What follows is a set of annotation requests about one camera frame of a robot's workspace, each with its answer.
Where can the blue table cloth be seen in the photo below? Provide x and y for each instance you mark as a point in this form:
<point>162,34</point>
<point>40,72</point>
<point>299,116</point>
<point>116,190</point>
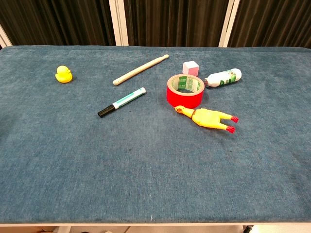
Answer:
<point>145,157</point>

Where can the white green plastic bottle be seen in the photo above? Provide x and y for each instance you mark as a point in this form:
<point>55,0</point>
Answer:
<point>224,77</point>

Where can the white green marker pen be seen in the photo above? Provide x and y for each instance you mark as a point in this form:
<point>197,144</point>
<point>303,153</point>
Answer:
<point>124,101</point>

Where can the yellow rubber duck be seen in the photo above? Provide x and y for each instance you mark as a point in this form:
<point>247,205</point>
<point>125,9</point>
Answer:
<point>63,75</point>

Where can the pink white cube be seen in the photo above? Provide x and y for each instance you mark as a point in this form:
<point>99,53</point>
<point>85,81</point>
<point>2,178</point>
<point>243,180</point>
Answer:
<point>190,67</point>

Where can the yellow rubber chicken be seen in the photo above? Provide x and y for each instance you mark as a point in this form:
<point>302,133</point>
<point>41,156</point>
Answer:
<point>206,117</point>

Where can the white frame post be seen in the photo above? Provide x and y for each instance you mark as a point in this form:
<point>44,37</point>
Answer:
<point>229,23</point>
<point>119,21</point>
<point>5,37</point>

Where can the wooden drumstick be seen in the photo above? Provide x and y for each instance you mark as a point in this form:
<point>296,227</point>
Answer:
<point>138,71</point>

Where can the dark curtain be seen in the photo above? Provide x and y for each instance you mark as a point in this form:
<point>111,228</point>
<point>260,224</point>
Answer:
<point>175,21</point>

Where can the red tape roll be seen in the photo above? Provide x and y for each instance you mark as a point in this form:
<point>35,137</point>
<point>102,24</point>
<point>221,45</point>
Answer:
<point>184,98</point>

